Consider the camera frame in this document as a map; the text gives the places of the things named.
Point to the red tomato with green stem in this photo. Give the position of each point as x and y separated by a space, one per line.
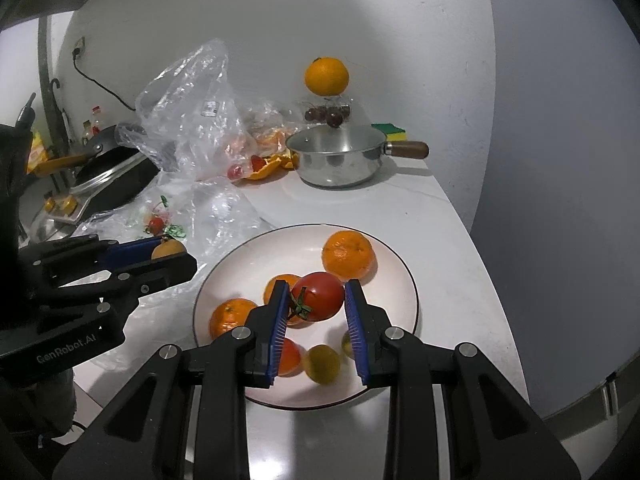
320 302

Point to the black umbrella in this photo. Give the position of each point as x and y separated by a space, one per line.
56 90

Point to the orange peel pile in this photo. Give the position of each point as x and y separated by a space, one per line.
270 167

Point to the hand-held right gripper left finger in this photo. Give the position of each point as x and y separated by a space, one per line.
280 330

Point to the red fruit piece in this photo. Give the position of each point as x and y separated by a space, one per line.
257 162

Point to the small yellow citrus fruit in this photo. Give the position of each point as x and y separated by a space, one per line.
322 364
167 249
346 342

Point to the clear box of dark fruits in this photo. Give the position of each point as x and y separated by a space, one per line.
315 114

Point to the bottle with red cap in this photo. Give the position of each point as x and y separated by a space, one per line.
95 117

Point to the glass lid with wooden knob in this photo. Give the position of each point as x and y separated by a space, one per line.
334 135

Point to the large orange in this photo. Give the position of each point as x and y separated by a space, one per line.
347 255
326 76

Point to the white plate with dark rim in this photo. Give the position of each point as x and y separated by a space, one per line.
390 300

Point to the yellow oil bottle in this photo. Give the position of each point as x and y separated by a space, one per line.
37 152

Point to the yellow and green sponge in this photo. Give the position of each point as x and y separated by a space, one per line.
390 131

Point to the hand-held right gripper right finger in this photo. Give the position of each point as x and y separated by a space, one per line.
352 330

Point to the grey vertical pipe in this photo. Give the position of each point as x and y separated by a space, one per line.
47 60

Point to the small red tomato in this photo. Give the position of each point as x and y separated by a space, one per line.
156 224
233 171

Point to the crumpled clear plastic bag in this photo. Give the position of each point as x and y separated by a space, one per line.
190 110

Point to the white wall socket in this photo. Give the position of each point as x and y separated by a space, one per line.
79 44

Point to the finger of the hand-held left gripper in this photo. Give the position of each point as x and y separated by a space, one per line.
170 267
135 251

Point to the printed plastic bag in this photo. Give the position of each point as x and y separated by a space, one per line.
225 210

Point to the mandarin pieces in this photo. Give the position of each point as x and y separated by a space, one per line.
270 137

